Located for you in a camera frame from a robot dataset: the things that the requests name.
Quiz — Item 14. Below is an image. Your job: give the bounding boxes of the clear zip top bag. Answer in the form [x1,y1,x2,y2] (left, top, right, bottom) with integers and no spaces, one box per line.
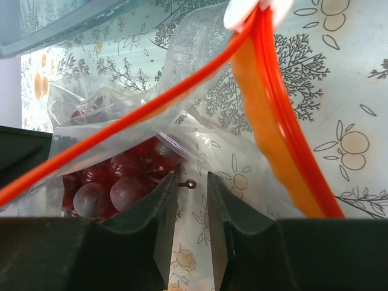
[0,0,346,291]

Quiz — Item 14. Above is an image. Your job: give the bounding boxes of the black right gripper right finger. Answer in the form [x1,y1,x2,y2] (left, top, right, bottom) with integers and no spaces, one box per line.
[207,173,387,290]

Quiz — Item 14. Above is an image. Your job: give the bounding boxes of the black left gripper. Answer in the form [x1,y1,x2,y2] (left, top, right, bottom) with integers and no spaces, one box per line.
[0,126,53,187]

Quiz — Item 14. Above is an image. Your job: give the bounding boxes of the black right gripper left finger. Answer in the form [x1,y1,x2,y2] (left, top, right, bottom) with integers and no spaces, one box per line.
[1,173,178,290]

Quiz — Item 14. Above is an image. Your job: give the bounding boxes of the teal transparent plastic tray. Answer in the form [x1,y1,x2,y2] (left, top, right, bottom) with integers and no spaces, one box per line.
[1,1,166,59]

